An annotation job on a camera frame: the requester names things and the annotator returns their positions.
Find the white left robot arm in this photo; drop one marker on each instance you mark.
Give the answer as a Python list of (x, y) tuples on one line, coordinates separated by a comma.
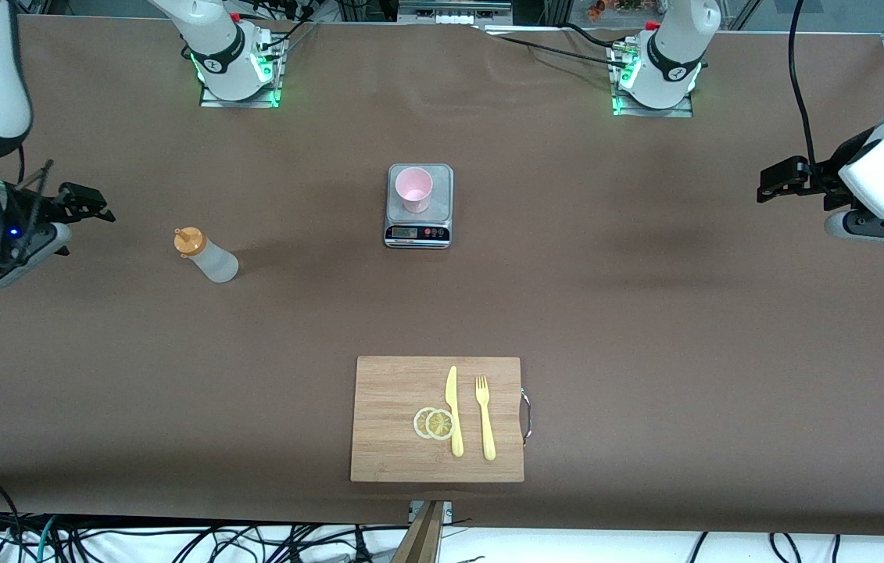
[(676, 47)]

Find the wooden cutting board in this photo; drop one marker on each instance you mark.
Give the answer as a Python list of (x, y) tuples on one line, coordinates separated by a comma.
[(395, 422)]

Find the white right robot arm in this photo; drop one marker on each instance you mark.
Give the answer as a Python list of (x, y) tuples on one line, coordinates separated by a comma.
[(215, 39)]

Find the yellow plastic fork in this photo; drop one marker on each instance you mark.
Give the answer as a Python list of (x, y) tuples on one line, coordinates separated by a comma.
[(486, 422)]

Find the wooden beam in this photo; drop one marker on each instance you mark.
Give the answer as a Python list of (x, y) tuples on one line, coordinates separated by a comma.
[(422, 539)]

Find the small metal bracket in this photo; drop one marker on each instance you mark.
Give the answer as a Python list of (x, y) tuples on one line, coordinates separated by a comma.
[(449, 512)]

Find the pink plastic cup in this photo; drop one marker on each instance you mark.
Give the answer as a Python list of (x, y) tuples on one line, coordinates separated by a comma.
[(414, 191)]

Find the white power strip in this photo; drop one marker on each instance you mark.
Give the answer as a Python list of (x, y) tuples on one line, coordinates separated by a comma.
[(453, 17)]

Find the translucent sauce bottle orange cap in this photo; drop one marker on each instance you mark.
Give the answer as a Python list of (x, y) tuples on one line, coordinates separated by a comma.
[(215, 264)]

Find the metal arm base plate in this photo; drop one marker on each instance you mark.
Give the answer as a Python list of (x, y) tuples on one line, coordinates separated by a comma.
[(684, 109), (211, 100)]

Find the yellow lemon slice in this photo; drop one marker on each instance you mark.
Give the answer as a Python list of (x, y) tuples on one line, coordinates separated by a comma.
[(418, 423), (440, 424)]

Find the yellow plastic knife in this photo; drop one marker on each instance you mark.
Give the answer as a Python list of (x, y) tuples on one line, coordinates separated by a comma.
[(454, 414)]

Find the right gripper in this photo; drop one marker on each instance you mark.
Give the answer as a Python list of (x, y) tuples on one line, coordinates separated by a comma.
[(41, 209)]

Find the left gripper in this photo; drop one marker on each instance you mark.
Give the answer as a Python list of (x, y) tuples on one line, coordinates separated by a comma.
[(818, 179)]

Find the silver digital kitchen scale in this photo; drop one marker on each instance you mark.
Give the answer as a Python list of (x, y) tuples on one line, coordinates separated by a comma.
[(418, 232)]

